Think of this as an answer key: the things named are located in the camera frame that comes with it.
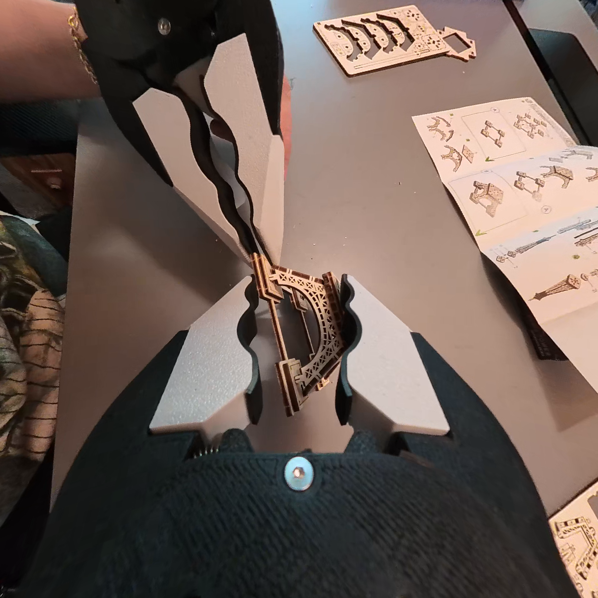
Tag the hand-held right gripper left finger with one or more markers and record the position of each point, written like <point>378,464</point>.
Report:
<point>205,373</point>

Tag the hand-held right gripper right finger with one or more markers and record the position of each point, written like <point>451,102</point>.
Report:
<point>397,373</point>

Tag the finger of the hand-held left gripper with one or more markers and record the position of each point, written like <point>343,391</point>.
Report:
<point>187,163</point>
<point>257,140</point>

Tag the wooden square base frame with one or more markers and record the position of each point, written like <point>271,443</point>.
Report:
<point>271,289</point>

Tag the grey desk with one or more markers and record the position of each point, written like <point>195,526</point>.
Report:
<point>397,210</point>

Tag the wooden laser-cut parts sheet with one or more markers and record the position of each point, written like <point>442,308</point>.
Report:
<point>327,35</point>

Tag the black chair armrest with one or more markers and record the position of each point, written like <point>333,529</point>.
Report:
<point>37,128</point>

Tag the person's blue jeans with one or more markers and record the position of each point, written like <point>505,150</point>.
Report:
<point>51,238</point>

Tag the printed white T-shirt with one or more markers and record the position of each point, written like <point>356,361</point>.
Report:
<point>23,350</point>

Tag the paper instruction sheet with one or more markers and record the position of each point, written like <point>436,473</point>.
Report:
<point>537,233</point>

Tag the wooden parts sheet with struts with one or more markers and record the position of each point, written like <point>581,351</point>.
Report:
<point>577,542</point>

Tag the grey table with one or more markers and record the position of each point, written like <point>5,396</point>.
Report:
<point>565,46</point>

